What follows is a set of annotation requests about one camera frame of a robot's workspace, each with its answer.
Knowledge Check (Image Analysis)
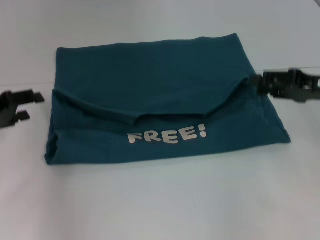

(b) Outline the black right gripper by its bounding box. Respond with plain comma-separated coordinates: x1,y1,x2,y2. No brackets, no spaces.
249,69,320,103

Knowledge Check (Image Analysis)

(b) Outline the teal t-shirt with FREE print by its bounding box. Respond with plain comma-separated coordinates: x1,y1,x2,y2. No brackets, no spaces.
44,32,292,167

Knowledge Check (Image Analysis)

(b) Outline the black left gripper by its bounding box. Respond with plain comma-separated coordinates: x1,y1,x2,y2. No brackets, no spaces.
0,89,46,130

